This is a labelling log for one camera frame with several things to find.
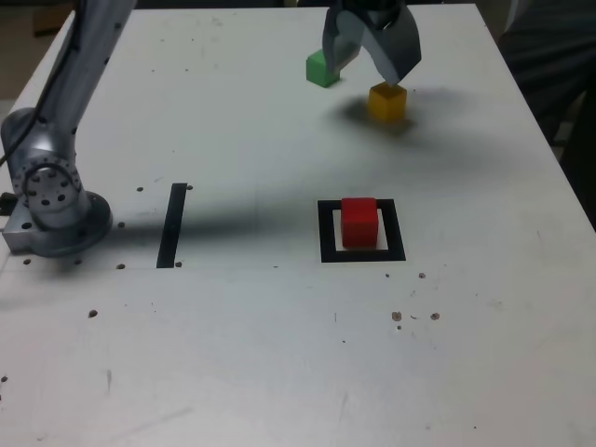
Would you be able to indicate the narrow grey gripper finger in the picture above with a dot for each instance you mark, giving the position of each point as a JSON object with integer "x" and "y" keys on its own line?
{"x": 330, "y": 46}

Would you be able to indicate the broad grey gripper finger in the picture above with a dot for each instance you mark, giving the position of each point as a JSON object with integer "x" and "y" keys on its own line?
{"x": 400, "y": 51}

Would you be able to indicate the green cube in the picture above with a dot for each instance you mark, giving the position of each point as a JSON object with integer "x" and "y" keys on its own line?
{"x": 316, "y": 72}

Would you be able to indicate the yellow cube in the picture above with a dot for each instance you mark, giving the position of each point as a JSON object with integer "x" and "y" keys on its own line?
{"x": 386, "y": 107}

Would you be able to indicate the red cube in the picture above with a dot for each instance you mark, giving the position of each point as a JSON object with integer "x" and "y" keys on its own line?
{"x": 358, "y": 223}

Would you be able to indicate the black tape square outline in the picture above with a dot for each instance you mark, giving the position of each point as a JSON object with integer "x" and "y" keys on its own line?
{"x": 326, "y": 242}

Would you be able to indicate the black tape strip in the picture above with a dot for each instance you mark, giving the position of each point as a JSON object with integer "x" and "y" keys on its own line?
{"x": 170, "y": 233}

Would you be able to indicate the cardboard box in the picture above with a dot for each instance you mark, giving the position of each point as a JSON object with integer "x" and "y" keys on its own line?
{"x": 49, "y": 21}

